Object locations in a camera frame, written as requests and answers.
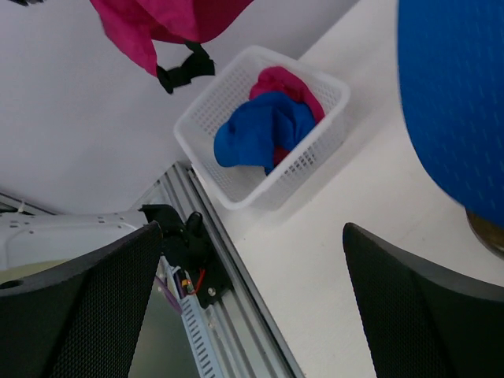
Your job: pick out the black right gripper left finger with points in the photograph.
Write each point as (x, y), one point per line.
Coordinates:
(81, 318)

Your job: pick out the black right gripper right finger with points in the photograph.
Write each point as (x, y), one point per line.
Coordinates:
(421, 319)

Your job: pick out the white plastic basket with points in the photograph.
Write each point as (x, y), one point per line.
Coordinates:
(240, 187)

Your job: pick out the pink cap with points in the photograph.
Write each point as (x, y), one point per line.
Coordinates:
(287, 88)
(134, 25)

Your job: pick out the white slotted cable duct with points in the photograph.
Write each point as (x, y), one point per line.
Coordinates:
(196, 331)

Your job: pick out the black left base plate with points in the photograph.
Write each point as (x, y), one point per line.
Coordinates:
(208, 283)

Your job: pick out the blue cap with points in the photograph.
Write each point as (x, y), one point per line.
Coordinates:
(450, 73)
(262, 131)

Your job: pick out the aluminium mounting rail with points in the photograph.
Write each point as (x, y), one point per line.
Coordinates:
(241, 318)

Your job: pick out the dark brown round stand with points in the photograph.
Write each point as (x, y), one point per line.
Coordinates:
(489, 234)

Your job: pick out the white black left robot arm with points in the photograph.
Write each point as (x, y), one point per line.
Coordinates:
(31, 239)

